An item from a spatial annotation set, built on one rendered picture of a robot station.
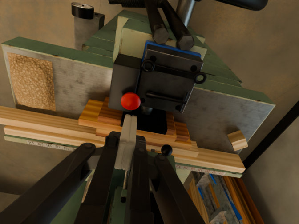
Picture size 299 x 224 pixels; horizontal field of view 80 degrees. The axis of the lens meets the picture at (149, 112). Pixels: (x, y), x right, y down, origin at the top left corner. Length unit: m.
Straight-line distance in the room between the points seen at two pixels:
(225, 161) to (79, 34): 0.60
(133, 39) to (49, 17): 1.14
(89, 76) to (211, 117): 0.30
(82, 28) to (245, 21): 1.03
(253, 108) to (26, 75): 0.50
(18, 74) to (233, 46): 1.25
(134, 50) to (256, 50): 1.25
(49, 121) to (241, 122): 0.47
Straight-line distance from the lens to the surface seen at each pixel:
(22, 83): 0.45
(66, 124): 0.47
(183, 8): 0.44
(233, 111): 0.48
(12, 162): 2.48
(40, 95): 0.45
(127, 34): 0.30
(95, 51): 0.47
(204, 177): 1.36
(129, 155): 0.17
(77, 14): 0.60
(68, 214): 0.52
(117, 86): 0.28
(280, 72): 1.66
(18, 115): 0.51
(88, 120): 0.38
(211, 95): 0.43
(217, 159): 0.53
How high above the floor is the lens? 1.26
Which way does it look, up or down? 55 degrees down
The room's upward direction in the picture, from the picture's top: 179 degrees counter-clockwise
